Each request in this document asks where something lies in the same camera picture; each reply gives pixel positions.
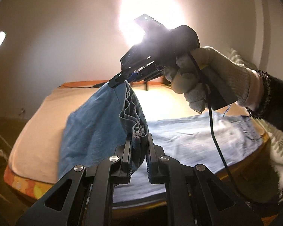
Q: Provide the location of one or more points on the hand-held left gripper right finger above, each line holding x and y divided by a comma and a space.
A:
150, 155

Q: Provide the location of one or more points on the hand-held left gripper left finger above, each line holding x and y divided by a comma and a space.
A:
128, 155

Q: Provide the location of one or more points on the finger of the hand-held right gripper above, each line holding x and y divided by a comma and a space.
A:
119, 78

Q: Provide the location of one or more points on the blue pants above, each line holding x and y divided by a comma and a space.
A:
96, 131

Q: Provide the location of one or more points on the person's right forearm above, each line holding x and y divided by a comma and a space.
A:
278, 103

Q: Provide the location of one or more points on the person's right hand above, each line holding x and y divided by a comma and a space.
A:
233, 80

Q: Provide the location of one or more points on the metal door stop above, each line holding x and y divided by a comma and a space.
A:
22, 111

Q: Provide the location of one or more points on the beige cloth-covered table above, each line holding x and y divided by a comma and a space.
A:
26, 186

